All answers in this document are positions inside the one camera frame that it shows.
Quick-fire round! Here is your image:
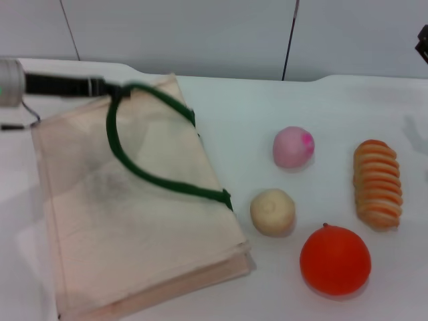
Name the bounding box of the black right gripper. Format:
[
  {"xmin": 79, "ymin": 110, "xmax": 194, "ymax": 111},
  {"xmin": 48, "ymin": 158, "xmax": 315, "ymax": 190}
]
[{"xmin": 414, "ymin": 25, "xmax": 428, "ymax": 65}]

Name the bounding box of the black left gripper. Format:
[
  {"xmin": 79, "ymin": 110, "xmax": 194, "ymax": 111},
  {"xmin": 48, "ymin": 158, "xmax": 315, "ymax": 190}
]
[{"xmin": 24, "ymin": 72, "xmax": 132, "ymax": 101}]

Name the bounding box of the white handbag with green handles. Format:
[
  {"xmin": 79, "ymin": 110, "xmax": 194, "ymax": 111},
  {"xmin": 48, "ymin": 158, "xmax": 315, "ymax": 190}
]
[{"xmin": 30, "ymin": 73, "xmax": 258, "ymax": 321}]

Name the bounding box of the pink peach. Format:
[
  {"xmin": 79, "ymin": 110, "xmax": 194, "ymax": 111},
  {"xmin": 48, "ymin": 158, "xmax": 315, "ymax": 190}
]
[{"xmin": 272, "ymin": 126, "xmax": 316, "ymax": 168}]

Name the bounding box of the striped orange twisted bread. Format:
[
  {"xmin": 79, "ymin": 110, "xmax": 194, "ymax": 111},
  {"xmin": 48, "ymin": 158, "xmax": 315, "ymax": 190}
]
[{"xmin": 353, "ymin": 139, "xmax": 404, "ymax": 231}]

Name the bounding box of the cream round bun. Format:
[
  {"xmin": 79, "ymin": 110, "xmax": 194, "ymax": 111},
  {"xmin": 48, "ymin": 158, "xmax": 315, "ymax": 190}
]
[{"xmin": 249, "ymin": 188, "xmax": 297, "ymax": 237}]

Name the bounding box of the orange fruit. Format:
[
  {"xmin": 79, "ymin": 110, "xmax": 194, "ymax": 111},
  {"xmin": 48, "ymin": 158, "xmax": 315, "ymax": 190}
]
[{"xmin": 299, "ymin": 223, "xmax": 372, "ymax": 297}]

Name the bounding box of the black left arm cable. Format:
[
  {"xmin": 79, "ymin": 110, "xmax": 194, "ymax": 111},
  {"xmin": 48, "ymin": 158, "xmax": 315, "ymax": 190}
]
[{"xmin": 0, "ymin": 100, "xmax": 41, "ymax": 132}]

